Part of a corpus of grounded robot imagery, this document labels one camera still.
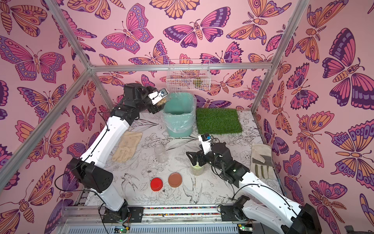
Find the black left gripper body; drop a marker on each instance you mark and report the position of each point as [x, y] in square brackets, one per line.
[153, 105]

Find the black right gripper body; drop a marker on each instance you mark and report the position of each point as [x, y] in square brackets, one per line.
[200, 156]

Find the brown jar lid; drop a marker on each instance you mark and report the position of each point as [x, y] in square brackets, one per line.
[175, 180]

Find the clear peanut jar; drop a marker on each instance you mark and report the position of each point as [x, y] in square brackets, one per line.
[160, 153]

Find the red jar lid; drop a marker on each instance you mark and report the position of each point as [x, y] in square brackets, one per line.
[156, 184]

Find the brown lid peanut jar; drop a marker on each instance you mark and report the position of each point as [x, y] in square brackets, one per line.
[162, 102]

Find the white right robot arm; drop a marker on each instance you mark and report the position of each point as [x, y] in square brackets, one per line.
[259, 201]

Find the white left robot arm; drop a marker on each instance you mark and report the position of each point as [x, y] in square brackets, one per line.
[89, 169]

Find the green lid peanut jar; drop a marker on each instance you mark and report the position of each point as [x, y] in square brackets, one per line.
[197, 170]

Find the clear plastic bin liner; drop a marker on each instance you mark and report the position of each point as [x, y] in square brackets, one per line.
[172, 122]

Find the mint green trash bin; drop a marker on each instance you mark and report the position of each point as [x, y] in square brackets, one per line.
[178, 114]

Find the green artificial grass mat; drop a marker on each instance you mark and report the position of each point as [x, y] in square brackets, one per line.
[218, 121]

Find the cream work glove right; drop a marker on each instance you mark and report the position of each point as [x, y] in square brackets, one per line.
[261, 161]

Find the beige work glove left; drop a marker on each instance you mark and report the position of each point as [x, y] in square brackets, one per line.
[127, 146]

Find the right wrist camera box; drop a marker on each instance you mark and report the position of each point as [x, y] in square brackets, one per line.
[206, 142]

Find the white wire basket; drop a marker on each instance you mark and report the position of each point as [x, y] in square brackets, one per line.
[182, 72]

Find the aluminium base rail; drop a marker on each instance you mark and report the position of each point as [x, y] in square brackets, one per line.
[174, 219]

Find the aluminium frame post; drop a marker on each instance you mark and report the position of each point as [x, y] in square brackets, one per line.
[293, 23]

